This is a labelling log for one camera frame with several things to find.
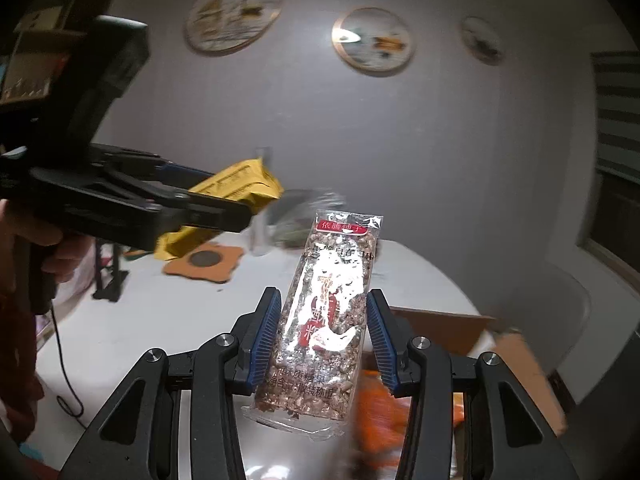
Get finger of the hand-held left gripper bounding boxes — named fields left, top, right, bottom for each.
left=90, top=142, right=218, bottom=192
left=145, top=182, right=252, bottom=235

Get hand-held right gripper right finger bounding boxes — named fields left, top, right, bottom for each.
left=365, top=289, right=583, bottom=480

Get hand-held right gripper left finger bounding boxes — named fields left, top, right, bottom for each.
left=60, top=286, right=283, bottom=480

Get yellow snack packet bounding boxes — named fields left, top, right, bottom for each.
left=157, top=159, right=285, bottom=261

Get large orange snack packet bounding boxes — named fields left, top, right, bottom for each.
left=352, top=370, right=466, bottom=480

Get brown cardboard box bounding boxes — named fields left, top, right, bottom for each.
left=360, top=307, right=568, bottom=480

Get brown nut bar packet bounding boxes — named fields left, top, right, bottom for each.
left=241, top=212, right=385, bottom=441

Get person's left forearm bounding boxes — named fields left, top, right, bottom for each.
left=0, top=280, right=45, bottom=446

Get person's left hand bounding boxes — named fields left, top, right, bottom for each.
left=0, top=199, right=97, bottom=286

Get wooden coaster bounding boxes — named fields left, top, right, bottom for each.
left=164, top=241, right=245, bottom=283

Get clear printed plastic bag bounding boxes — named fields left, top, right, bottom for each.
left=270, top=187, right=347, bottom=251

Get black folding stand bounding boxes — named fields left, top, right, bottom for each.
left=92, top=240, right=129, bottom=303

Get white plastic chair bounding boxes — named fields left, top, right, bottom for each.
left=530, top=259, right=594, bottom=377

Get window blind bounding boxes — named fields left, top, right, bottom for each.
left=590, top=51, right=640, bottom=183

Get large round wall plate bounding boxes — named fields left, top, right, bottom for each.
left=184, top=0, right=283, bottom=55

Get black cable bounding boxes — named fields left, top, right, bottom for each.
left=47, top=302, right=87, bottom=417

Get wooden wall shelf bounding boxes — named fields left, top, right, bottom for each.
left=0, top=0, right=117, bottom=107

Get gold rimmed wall plate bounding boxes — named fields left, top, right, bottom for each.
left=331, top=7, right=415, bottom=77

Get small round wall plate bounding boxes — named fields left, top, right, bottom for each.
left=460, top=16, right=505, bottom=65

